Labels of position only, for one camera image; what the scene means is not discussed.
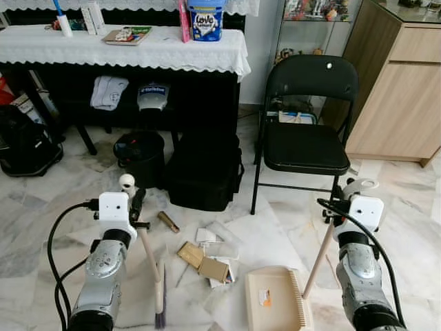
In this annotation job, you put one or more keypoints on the blue Love tub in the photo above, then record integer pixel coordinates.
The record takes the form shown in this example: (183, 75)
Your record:
(205, 24)

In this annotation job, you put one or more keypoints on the beige broom with purple bristles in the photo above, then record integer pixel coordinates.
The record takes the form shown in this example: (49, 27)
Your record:
(127, 183)

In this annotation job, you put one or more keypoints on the white folded cloth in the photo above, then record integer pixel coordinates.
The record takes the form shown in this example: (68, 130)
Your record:
(109, 93)

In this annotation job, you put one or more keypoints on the white lace tablecloth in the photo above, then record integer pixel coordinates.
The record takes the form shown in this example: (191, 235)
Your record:
(138, 52)

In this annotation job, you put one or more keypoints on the black waste bin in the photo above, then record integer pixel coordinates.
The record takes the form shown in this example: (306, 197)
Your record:
(140, 158)

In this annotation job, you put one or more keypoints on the brass tube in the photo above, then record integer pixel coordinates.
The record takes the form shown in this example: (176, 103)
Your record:
(168, 222)

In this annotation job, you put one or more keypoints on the red object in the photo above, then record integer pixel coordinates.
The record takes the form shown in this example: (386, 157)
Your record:
(4, 89)

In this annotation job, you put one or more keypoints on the white and blue flat box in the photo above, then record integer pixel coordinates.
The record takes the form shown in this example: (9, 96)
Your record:
(298, 117)

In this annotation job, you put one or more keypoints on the white paper bag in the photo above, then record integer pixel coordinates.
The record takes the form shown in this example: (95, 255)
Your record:
(24, 107)

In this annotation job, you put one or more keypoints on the brown cardboard box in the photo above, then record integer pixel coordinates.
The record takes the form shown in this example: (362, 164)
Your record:
(215, 269)

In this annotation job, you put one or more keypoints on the flat colourful book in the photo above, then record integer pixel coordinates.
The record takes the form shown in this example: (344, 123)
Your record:
(127, 36)

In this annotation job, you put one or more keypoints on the black soft case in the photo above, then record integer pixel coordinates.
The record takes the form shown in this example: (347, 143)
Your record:
(203, 176)

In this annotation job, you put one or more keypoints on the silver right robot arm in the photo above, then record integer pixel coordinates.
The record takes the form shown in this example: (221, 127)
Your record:
(362, 272)

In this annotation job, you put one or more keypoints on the small white upright box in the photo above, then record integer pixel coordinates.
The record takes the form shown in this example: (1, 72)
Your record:
(87, 21)
(99, 18)

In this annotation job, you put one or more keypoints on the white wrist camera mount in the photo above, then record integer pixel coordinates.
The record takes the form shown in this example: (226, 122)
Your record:
(114, 210)
(366, 210)

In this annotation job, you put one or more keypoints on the black folding chair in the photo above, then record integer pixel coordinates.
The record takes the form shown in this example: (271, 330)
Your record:
(306, 148)

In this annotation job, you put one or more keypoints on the white pouch with blue label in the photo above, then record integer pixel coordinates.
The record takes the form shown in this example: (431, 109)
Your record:
(153, 96)

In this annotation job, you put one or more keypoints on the glass display cabinet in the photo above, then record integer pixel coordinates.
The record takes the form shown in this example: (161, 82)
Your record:
(303, 34)

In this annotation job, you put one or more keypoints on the black piano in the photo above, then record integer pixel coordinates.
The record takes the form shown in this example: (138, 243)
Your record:
(207, 103)

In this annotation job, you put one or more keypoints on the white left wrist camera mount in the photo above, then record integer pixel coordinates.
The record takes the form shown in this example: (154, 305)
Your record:
(114, 210)

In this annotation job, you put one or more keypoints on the white bottle with blue stick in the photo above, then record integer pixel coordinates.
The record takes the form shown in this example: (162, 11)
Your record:
(64, 24)

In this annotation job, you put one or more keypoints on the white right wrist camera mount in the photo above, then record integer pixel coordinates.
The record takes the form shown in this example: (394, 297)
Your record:
(366, 210)

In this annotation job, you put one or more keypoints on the white paper scrap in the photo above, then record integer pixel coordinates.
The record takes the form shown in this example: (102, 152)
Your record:
(205, 235)
(231, 281)

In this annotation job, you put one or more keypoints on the pink slim box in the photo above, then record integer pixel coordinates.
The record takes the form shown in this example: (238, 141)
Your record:
(183, 21)

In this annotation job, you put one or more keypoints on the black bulky bag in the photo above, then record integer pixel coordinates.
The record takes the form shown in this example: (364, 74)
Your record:
(24, 148)

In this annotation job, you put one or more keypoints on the white lace runner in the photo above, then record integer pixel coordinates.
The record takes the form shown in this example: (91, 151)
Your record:
(138, 5)

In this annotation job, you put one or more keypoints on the light wooden cabinet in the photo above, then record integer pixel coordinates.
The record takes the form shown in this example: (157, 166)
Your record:
(400, 96)

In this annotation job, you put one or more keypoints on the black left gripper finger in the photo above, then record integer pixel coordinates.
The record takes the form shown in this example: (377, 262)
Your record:
(140, 196)

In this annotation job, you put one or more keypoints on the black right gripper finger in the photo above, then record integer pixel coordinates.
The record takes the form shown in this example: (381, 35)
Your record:
(337, 192)

